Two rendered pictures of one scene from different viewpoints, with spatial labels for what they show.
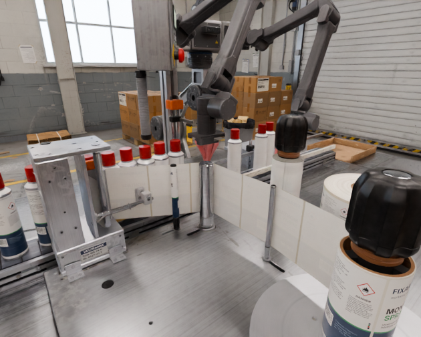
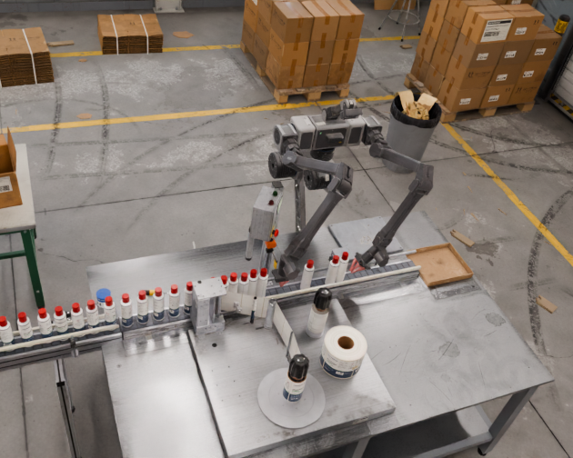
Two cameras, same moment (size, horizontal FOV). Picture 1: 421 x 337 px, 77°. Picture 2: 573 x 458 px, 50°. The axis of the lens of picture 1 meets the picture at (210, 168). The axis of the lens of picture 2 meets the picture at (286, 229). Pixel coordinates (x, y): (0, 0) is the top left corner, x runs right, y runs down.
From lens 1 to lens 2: 2.39 m
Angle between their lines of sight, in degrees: 23
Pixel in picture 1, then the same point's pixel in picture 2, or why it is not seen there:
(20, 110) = not seen: outside the picture
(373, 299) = (289, 385)
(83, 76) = not seen: outside the picture
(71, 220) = (205, 317)
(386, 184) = (294, 362)
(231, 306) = (260, 371)
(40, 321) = (186, 350)
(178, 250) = (247, 337)
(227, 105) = (292, 273)
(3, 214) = (175, 303)
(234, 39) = (311, 229)
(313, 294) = not seen: hidden behind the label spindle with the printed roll
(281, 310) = (276, 378)
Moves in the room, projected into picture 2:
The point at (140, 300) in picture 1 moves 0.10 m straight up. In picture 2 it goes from (226, 356) to (227, 343)
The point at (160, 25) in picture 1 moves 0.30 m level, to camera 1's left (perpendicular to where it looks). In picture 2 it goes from (266, 224) to (205, 204)
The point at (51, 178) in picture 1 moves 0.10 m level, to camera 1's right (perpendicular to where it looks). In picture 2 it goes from (202, 304) to (222, 312)
